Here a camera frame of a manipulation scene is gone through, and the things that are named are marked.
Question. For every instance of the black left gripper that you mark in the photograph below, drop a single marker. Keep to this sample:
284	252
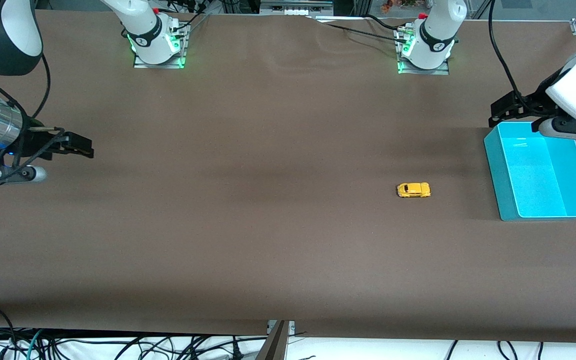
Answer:
529	104

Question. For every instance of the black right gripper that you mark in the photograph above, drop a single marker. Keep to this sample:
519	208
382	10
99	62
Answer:
36	143

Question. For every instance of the yellow beetle toy car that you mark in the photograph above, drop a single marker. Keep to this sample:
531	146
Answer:
413	190

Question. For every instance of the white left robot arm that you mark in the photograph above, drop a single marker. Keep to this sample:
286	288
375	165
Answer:
435	35

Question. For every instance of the cyan plastic bin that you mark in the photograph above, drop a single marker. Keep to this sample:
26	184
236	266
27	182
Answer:
538	185

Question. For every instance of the brown table mat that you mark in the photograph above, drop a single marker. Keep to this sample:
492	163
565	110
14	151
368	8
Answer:
288	150

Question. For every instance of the white power strip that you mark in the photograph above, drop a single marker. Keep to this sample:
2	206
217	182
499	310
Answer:
295	7

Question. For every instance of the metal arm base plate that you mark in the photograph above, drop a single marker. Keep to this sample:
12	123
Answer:
140	64
443	70

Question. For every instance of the metal table bracket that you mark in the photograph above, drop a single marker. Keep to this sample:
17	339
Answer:
279	340

